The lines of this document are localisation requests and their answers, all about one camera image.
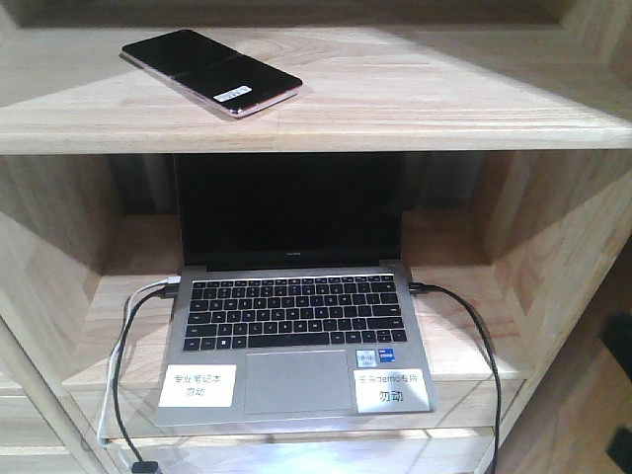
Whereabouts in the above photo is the black smartphone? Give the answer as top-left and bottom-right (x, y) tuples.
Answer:
(121, 29), (303, 119)

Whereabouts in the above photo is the silver laptop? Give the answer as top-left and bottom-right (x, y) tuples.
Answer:
(155, 152), (435, 427)

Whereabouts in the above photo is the white label sticker right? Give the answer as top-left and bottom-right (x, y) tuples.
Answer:
(354, 368), (432, 414)

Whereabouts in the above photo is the white label sticker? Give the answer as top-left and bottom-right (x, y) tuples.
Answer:
(158, 364), (237, 408)
(354, 368), (432, 414)

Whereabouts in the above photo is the white label sticker left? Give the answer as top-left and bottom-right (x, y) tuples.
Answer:
(158, 364), (237, 408)

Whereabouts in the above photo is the light wooden shelf unit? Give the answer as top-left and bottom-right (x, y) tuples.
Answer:
(1, 1), (631, 473)

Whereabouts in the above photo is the black laptop cable right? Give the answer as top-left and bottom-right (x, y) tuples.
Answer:
(408, 281), (503, 474)

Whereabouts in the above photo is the black laptop cable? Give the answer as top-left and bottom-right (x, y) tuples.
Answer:
(112, 285), (179, 474)
(408, 281), (503, 474)

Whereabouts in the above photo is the white laptop cable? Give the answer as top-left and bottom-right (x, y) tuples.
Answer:
(97, 276), (182, 445)

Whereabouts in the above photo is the black laptop cable left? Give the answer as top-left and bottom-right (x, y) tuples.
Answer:
(112, 285), (179, 474)

